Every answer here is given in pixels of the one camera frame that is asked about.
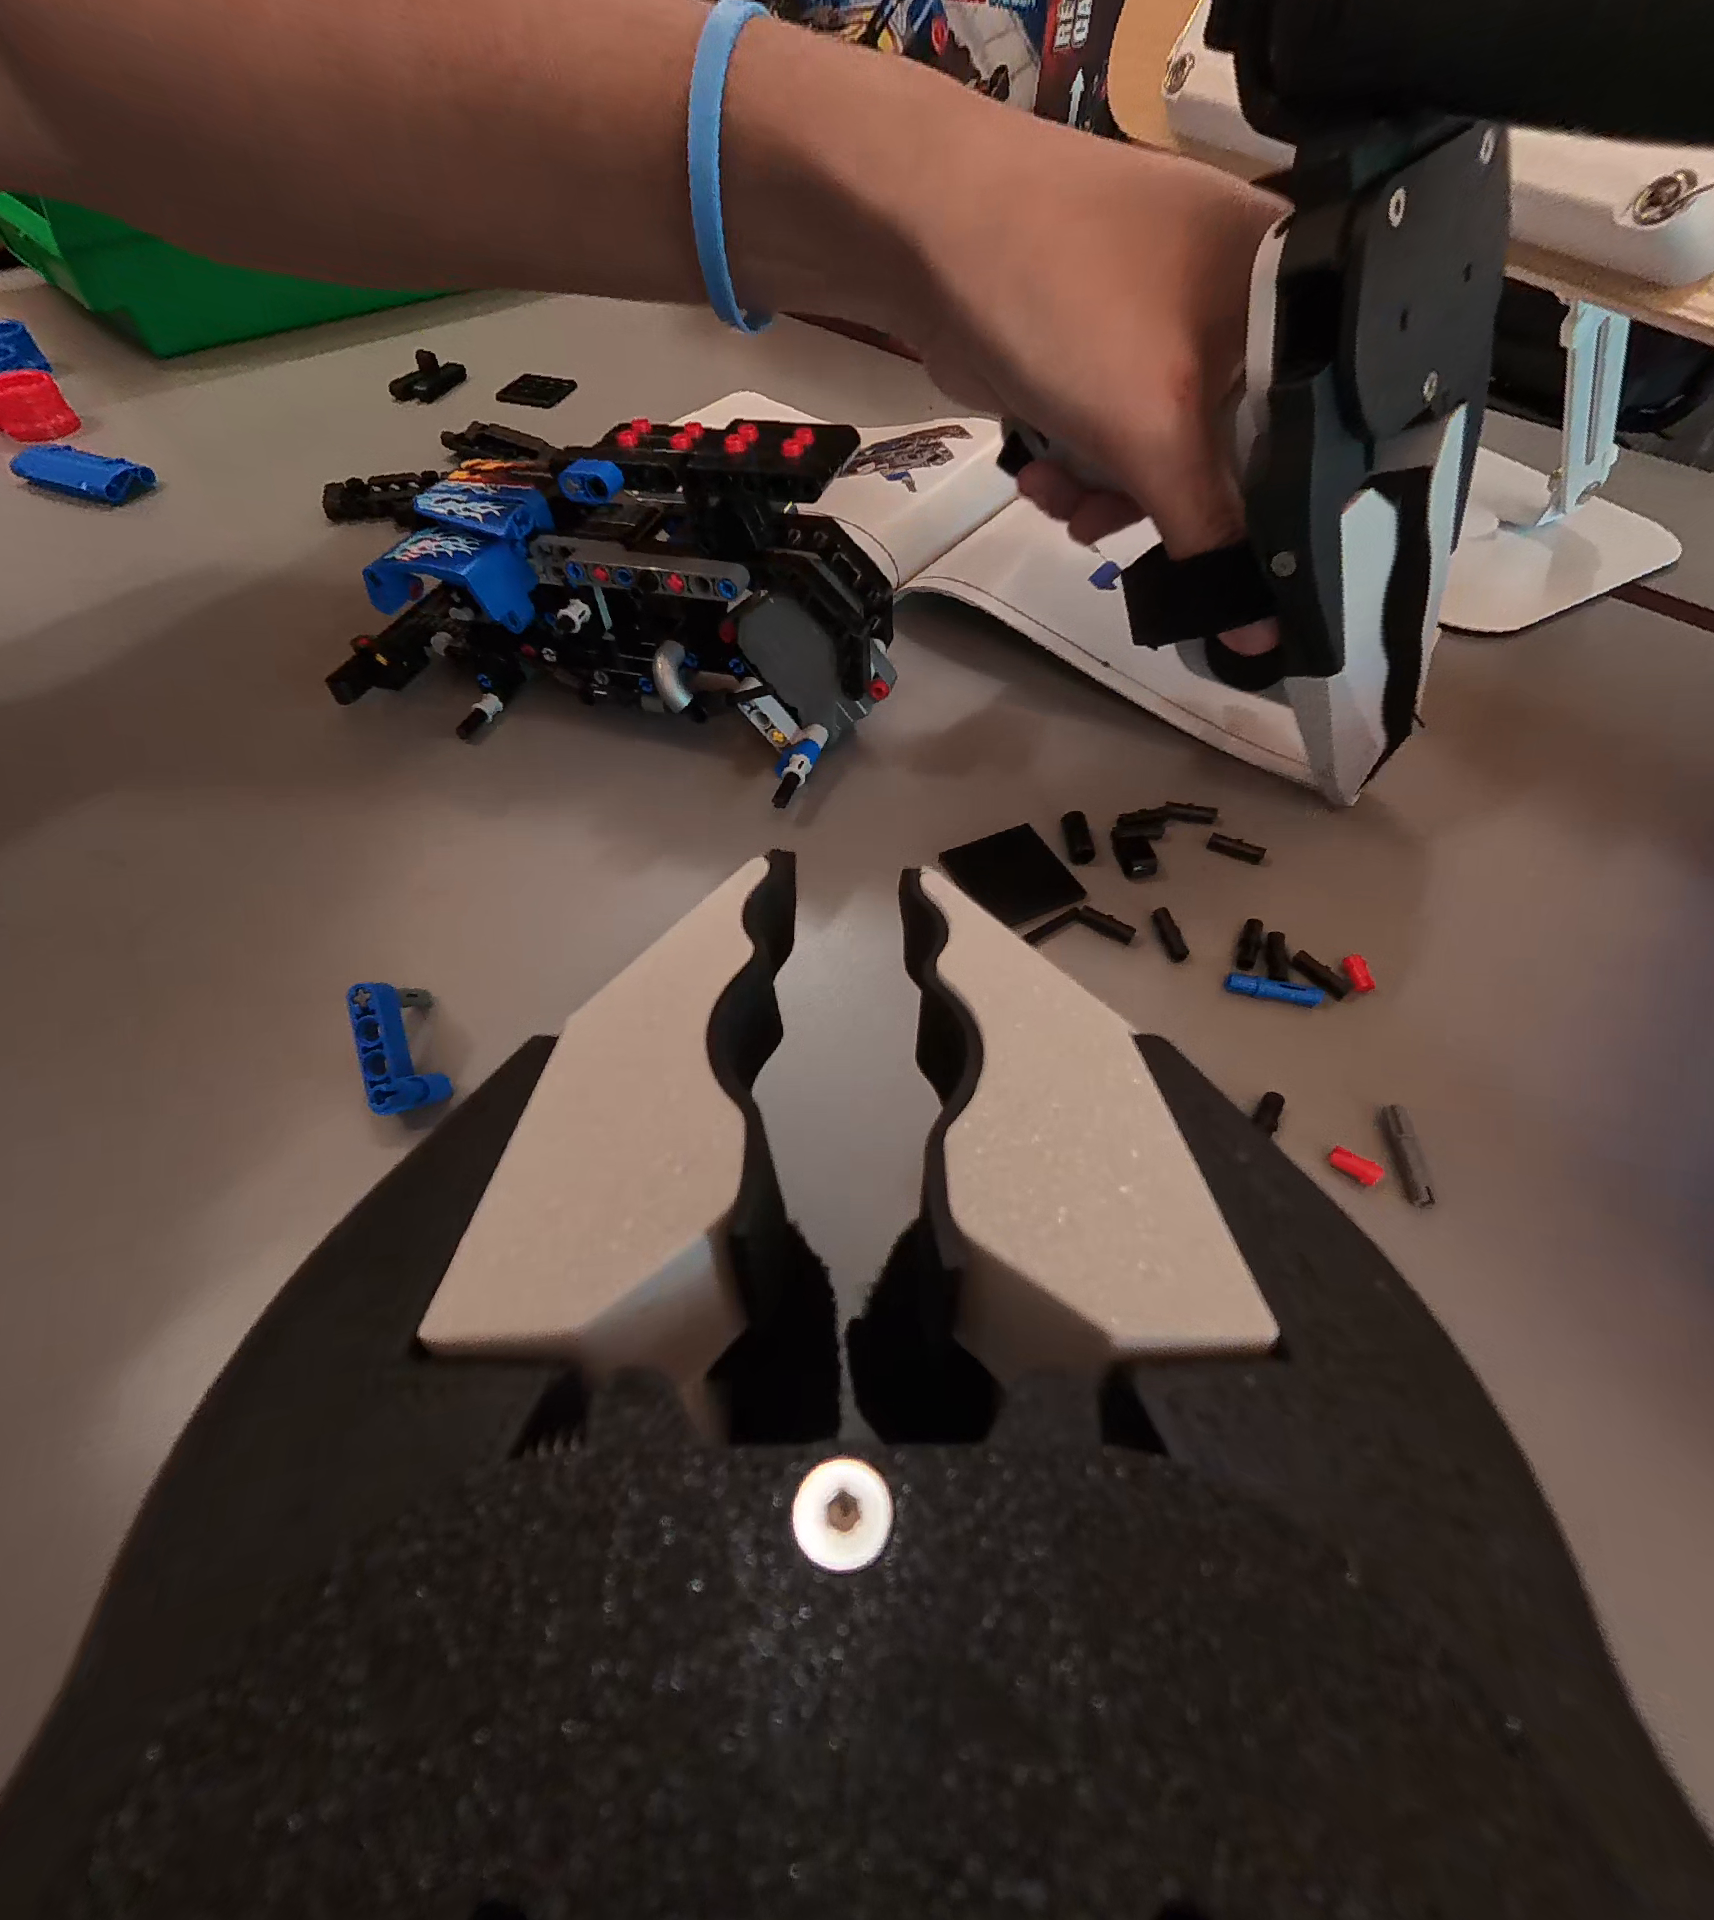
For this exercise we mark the green plastic bin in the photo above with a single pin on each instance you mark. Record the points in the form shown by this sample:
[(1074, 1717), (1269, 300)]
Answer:
[(168, 294)]

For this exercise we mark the scattered small lego pieces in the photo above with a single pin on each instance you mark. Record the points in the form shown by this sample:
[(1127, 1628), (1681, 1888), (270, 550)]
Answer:
[(1269, 986)]

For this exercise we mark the person's left forearm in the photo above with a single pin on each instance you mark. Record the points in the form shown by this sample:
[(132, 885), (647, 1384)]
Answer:
[(346, 134)]

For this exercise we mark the black lego connector piece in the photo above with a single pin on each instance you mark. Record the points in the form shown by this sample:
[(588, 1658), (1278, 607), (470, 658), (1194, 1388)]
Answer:
[(425, 377)]

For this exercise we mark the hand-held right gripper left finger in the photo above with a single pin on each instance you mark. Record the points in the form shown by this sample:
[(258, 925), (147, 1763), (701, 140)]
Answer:
[(616, 1170)]

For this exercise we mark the lego set box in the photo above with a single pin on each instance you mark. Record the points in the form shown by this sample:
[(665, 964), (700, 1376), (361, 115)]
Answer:
[(977, 37)]

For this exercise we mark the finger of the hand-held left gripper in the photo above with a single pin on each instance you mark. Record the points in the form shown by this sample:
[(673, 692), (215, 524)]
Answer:
[(1448, 495), (1360, 719)]

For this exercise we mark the blue lego panel piece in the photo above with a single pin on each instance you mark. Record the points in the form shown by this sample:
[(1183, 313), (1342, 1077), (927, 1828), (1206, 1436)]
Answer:
[(85, 471), (0, 344)]

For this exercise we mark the blue rubber wristband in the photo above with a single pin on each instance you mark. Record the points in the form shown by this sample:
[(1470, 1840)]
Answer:
[(715, 223)]

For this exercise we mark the person's left hand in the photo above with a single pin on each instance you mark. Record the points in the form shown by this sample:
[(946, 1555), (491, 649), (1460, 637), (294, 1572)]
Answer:
[(1095, 328)]

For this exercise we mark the blue angled lego beam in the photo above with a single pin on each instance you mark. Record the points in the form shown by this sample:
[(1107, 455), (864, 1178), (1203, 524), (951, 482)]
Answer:
[(376, 1048)]

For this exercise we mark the white instruction booklet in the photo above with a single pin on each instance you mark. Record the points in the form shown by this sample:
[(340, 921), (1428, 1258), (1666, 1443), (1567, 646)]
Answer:
[(977, 588)]

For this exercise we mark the small black lego plate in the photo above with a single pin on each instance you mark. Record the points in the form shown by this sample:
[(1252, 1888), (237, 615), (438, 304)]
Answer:
[(534, 388)]

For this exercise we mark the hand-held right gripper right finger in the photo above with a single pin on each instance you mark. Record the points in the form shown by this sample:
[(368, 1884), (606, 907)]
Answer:
[(1095, 1186)]

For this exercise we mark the white metal stand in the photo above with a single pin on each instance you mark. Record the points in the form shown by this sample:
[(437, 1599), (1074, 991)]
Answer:
[(1561, 570)]

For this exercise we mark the black and blue lego vehicle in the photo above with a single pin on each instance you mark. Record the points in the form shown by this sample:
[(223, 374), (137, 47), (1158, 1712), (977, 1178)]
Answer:
[(645, 570)]

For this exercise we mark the black square lego plate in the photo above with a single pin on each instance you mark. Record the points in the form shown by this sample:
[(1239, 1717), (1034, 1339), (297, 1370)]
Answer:
[(1016, 874)]

